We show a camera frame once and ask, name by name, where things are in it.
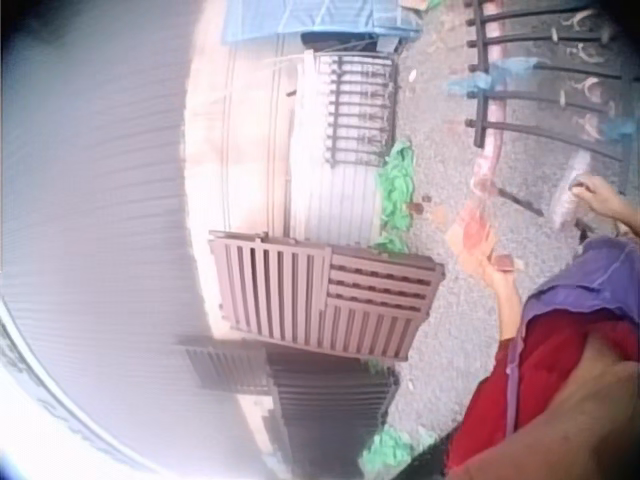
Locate person's left hand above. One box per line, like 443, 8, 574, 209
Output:
468, 248, 522, 305

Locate person's right hand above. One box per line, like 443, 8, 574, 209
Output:
569, 174, 632, 222

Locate blue rag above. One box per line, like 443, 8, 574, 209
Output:
601, 115, 640, 145
446, 56, 549, 100

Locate pink bar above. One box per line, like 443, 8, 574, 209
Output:
469, 19, 509, 197

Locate black iron gate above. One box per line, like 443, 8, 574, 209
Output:
462, 0, 640, 236

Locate green plant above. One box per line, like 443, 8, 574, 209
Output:
372, 139, 417, 252
358, 423, 441, 479

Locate white corrugated sheet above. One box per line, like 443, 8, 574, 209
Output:
287, 48, 384, 244

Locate brown slatted panel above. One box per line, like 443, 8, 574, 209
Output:
207, 229, 447, 362

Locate small black iron railing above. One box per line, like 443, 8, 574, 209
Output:
327, 51, 400, 169

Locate dark slatted panel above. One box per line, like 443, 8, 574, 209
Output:
174, 337, 402, 474

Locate blue tarp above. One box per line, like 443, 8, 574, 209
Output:
221, 0, 425, 45

